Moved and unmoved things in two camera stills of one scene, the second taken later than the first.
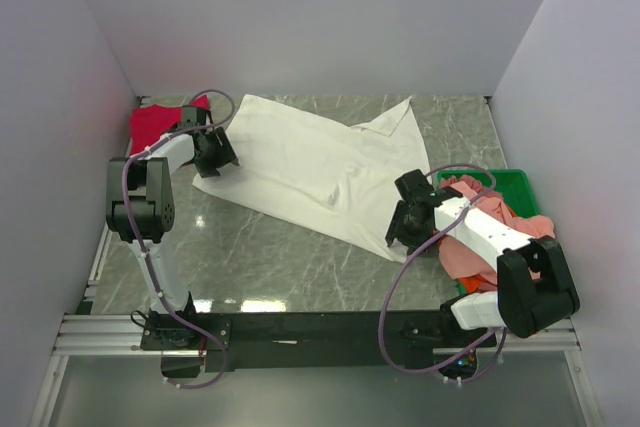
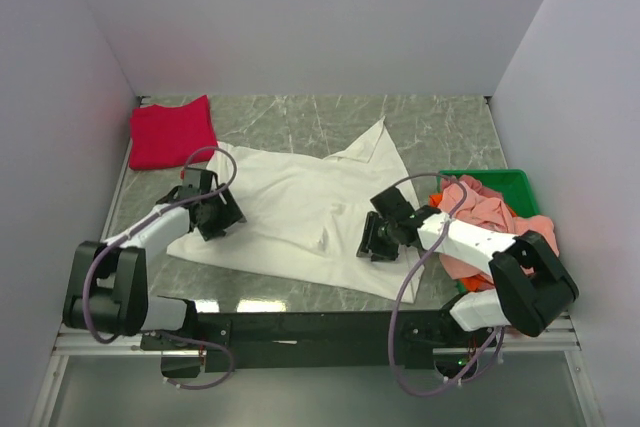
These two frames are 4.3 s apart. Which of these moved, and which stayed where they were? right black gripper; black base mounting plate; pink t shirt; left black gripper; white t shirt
Moved: white t shirt; left black gripper; right black gripper
Stayed: black base mounting plate; pink t shirt
